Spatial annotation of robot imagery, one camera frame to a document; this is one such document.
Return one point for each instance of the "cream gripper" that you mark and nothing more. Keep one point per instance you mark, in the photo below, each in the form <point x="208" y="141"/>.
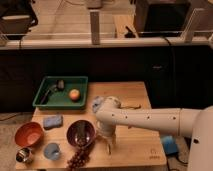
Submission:
<point x="111" y="139"/>

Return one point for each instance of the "silver fork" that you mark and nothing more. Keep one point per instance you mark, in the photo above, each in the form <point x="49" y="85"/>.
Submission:
<point x="107" y="143"/>

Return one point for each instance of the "dark purple bowl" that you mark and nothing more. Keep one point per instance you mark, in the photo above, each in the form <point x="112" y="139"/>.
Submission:
<point x="80" y="130"/>

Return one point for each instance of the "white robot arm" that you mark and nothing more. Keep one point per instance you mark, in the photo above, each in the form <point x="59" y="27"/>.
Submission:
<point x="192" y="123"/>

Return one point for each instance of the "red bowl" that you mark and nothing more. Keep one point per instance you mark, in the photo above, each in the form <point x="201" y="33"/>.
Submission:
<point x="29" y="134"/>

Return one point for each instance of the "purple grape bunch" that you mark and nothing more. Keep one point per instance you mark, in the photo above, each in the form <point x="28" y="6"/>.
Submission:
<point x="81" y="155"/>

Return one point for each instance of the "crumpled blue white cloth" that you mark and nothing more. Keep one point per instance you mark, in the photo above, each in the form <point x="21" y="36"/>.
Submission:
<point x="97" y="102"/>

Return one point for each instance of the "orange peach fruit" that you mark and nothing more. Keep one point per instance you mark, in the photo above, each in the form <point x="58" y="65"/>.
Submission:
<point x="74" y="94"/>

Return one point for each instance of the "blue plastic cup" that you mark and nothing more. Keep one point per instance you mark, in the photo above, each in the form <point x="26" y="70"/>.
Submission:
<point x="52" y="151"/>

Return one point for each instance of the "blue object on floor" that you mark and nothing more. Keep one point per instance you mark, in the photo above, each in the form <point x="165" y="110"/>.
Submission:
<point x="169" y="145"/>

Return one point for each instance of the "blue sponge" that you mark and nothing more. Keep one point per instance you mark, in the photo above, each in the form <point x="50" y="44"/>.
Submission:
<point x="52" y="122"/>

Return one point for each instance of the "green plastic tray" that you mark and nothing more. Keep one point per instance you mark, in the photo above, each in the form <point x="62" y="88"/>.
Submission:
<point x="60" y="100"/>

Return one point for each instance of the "black dish brush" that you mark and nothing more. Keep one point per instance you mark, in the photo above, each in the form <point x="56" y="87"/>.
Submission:
<point x="58" y="86"/>

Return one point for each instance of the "silver metal cup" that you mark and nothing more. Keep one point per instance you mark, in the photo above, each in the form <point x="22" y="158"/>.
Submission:
<point x="24" y="155"/>

